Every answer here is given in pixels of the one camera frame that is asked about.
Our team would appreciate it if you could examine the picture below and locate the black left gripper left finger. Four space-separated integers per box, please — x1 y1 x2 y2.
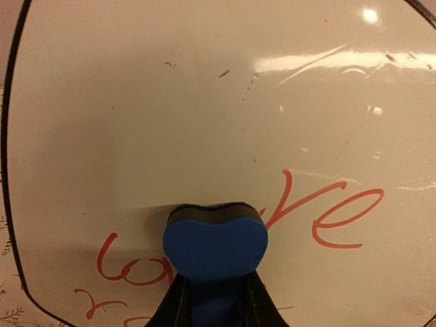
145 275 187 327

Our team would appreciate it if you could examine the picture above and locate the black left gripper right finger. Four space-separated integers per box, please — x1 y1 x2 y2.
247 272 289 327

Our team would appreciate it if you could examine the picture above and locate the blue whiteboard eraser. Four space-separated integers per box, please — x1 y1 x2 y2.
163 202 268 326

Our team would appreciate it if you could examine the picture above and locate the small black-framed whiteboard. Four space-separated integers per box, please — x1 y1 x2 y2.
1 1 435 326

